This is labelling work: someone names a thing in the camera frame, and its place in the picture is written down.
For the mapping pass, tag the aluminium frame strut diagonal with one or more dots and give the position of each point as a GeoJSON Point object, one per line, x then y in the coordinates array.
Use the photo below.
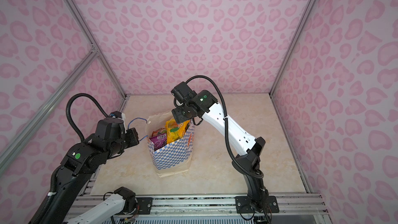
{"type": "Point", "coordinates": [19, 142]}

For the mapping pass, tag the yellow candy bag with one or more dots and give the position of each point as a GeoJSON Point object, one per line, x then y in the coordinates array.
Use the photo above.
{"type": "Point", "coordinates": [175, 131]}

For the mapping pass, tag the red candy bag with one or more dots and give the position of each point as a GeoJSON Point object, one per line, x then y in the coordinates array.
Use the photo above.
{"type": "Point", "coordinates": [159, 131]}

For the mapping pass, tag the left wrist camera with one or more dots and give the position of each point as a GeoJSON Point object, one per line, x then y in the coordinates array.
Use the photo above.
{"type": "Point", "coordinates": [117, 114]}

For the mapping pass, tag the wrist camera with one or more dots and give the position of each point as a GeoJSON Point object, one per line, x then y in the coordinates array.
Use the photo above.
{"type": "Point", "coordinates": [183, 93]}
{"type": "Point", "coordinates": [117, 114]}

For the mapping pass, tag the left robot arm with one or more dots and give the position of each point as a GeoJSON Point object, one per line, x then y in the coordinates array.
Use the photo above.
{"type": "Point", "coordinates": [110, 139]}

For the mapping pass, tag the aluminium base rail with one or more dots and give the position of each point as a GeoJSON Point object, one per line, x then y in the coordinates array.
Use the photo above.
{"type": "Point", "coordinates": [231, 209]}

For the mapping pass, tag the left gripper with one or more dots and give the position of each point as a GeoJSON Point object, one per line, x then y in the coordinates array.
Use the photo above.
{"type": "Point", "coordinates": [133, 134]}

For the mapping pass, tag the purple grape candy bag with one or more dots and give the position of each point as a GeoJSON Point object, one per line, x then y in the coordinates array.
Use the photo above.
{"type": "Point", "coordinates": [159, 141]}

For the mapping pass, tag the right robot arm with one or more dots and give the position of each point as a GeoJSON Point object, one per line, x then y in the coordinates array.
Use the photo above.
{"type": "Point", "coordinates": [203, 101]}

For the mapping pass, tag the white paper bag blue handles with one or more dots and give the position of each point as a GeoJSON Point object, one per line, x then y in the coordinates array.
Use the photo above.
{"type": "Point", "coordinates": [173, 158]}

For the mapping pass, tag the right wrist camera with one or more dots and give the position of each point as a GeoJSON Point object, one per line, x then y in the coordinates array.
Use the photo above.
{"type": "Point", "coordinates": [183, 93]}

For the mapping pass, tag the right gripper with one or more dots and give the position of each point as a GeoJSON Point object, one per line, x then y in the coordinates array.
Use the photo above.
{"type": "Point", "coordinates": [178, 115]}

